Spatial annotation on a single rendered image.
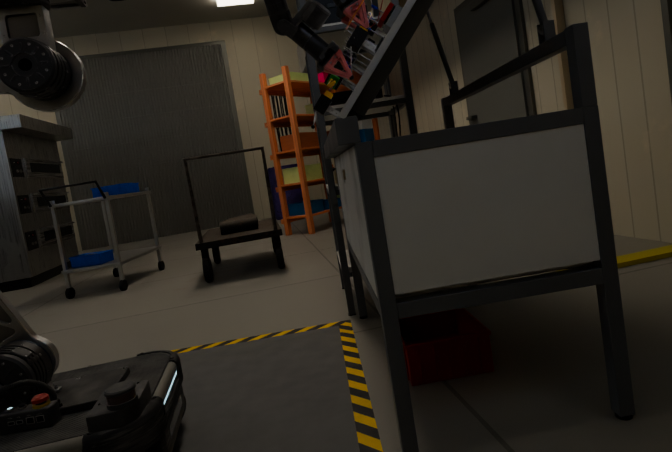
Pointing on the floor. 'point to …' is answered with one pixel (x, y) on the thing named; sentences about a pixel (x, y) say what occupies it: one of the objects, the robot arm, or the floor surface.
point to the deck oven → (31, 202)
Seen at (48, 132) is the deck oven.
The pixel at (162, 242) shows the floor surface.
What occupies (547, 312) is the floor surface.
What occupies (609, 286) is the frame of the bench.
